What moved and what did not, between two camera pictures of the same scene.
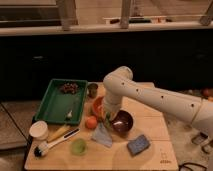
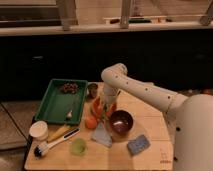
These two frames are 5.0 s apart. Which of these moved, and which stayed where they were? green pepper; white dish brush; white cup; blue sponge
Moved: green pepper
Stayed: white cup; white dish brush; blue sponge
